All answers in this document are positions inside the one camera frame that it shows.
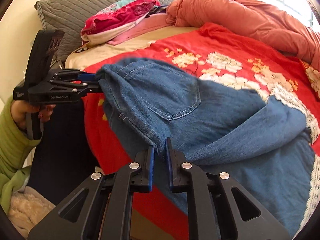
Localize blue denim lace-trimmed pants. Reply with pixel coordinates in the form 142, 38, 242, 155
95, 58, 319, 236

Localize person's left hand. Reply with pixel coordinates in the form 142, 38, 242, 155
10, 101, 56, 130

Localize beige bed sheet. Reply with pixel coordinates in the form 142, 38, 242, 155
65, 25, 196, 70

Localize pink floral pillow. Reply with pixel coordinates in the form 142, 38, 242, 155
80, 0, 161, 46

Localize light pink folded cloth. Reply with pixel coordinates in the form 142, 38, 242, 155
107, 13, 170, 46

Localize cream fluffy rug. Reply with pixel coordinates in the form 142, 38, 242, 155
8, 186, 55, 239

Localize red floral blanket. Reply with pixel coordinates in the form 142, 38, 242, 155
85, 23, 319, 239

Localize salmon pink duvet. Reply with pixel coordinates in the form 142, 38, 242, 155
167, 0, 319, 68

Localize black camera mount box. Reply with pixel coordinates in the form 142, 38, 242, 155
24, 29, 65, 88

